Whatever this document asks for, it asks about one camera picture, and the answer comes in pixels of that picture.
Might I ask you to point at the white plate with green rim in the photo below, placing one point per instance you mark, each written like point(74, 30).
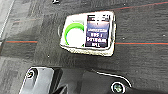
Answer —
point(75, 36)

